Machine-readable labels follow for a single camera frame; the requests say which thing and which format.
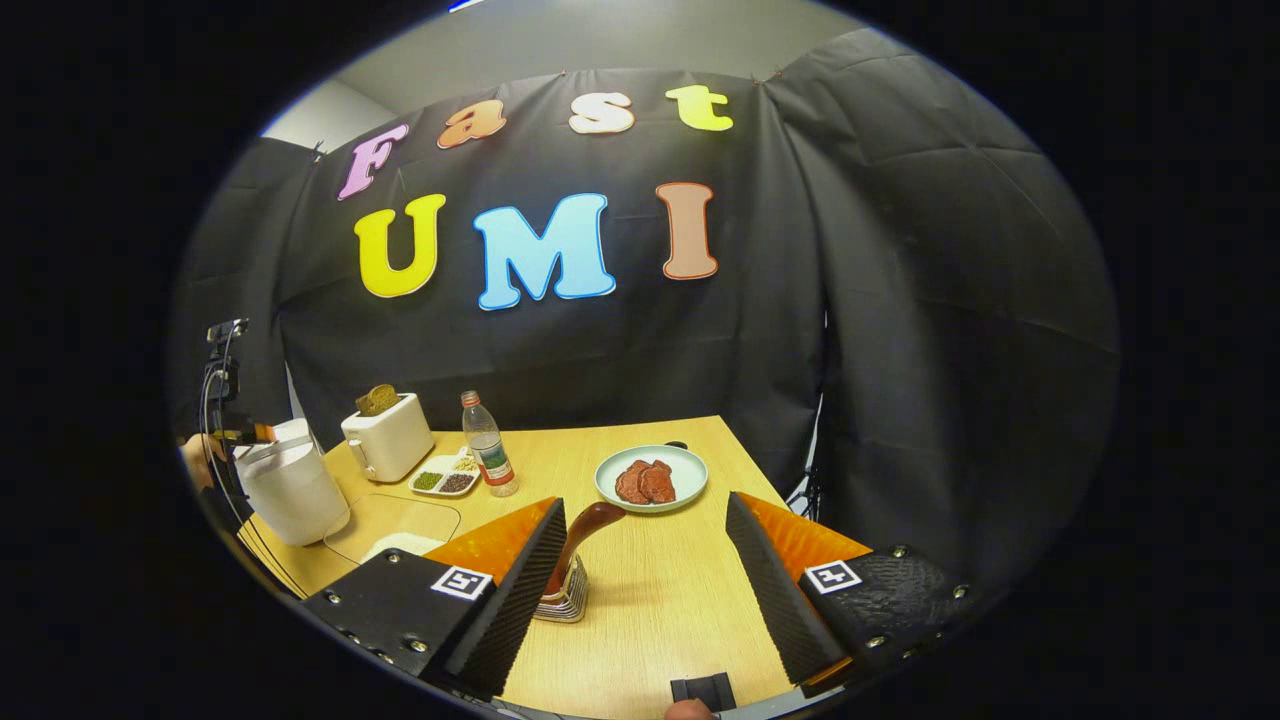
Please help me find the white divided dish of beans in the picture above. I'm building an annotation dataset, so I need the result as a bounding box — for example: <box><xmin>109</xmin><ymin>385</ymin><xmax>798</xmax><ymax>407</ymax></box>
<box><xmin>408</xmin><ymin>452</ymin><xmax>483</xmax><ymax>498</ymax></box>

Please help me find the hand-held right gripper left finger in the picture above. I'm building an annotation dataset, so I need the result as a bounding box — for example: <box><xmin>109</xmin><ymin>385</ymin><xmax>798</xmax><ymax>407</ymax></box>
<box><xmin>303</xmin><ymin>497</ymin><xmax>568</xmax><ymax>701</ymax></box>

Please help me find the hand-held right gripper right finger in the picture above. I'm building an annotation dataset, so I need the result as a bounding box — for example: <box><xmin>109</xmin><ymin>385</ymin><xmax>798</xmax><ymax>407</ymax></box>
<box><xmin>725</xmin><ymin>490</ymin><xmax>976</xmax><ymax>691</ymax></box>

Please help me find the white rice cooker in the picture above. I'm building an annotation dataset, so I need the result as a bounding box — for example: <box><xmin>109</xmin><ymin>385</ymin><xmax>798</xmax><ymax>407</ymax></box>
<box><xmin>235</xmin><ymin>418</ymin><xmax>351</xmax><ymax>547</ymax></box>

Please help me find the clear glass tray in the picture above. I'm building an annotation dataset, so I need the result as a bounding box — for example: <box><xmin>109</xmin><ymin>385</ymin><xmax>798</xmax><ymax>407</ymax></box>
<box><xmin>322</xmin><ymin>493</ymin><xmax>463</xmax><ymax>566</ymax></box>

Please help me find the white toaster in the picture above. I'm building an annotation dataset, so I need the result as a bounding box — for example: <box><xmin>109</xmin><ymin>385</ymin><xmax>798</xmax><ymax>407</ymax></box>
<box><xmin>341</xmin><ymin>393</ymin><xmax>436</xmax><ymax>483</ymax></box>

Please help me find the dark wooden spoon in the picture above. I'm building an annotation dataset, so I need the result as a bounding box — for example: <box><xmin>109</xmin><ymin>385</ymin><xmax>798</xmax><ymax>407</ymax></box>
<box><xmin>545</xmin><ymin>502</ymin><xmax>628</xmax><ymax>598</ymax></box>

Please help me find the clear plastic water bottle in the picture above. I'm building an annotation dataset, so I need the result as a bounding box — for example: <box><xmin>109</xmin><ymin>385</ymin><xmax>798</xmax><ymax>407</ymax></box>
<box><xmin>461</xmin><ymin>391</ymin><xmax>520</xmax><ymax>498</ymax></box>

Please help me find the metal wire chopstick holder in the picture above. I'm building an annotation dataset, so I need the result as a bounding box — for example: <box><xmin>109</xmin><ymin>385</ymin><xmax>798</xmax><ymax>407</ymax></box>
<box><xmin>533</xmin><ymin>555</ymin><xmax>589</xmax><ymax>624</ymax></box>

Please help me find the pale green plate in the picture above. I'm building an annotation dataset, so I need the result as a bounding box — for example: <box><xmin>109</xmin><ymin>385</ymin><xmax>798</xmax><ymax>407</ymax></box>
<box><xmin>594</xmin><ymin>445</ymin><xmax>709</xmax><ymax>514</ymax></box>

